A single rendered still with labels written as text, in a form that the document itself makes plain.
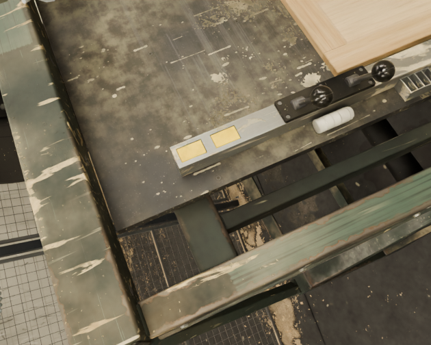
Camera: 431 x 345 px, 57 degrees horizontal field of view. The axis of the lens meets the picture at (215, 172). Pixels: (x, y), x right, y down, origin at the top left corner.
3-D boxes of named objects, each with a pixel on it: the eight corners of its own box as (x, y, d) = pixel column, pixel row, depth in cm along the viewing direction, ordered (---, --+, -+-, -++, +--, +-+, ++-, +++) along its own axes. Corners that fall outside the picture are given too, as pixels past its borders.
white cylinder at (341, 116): (318, 136, 79) (352, 121, 80) (321, 129, 76) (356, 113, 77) (310, 124, 80) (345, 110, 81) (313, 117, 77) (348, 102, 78)
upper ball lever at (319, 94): (308, 109, 78) (341, 102, 65) (291, 116, 77) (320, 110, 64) (301, 91, 77) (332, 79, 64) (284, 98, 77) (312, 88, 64)
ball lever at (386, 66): (360, 87, 79) (403, 75, 66) (344, 94, 79) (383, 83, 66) (354, 69, 79) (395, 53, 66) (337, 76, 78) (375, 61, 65)
